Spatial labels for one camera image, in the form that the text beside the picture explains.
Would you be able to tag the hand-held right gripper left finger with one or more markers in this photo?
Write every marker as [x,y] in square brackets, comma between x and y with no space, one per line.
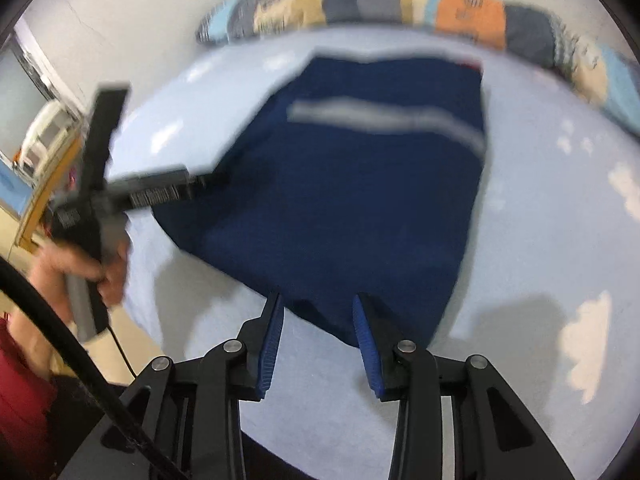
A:
[270,350]

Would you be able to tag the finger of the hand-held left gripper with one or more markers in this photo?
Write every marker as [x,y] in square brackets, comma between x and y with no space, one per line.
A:
[210,179]

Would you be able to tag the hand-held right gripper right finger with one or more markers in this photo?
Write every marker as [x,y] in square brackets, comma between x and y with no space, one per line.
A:
[367,350]

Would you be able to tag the navy garment with red collar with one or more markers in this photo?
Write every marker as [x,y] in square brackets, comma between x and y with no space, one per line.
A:
[340,200]

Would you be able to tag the person's left forearm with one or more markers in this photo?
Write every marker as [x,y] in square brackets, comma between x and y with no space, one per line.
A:
[35,332]

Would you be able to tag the person's left hand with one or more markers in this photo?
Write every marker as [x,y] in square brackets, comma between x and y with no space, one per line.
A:
[57,265]

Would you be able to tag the white appliance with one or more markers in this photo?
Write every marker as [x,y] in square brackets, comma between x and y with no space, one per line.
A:
[47,132]

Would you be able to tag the light blue cloud-print bed sheet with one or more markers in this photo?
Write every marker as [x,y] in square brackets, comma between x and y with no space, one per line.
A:
[540,240]

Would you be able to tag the person's red shirt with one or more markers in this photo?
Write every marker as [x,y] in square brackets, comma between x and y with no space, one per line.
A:
[22,410]

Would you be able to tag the patchwork rolled blanket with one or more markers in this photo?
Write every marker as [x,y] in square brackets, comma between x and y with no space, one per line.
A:
[380,7]

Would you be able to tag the wooden bed frame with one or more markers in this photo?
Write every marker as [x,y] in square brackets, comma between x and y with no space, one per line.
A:
[47,195]

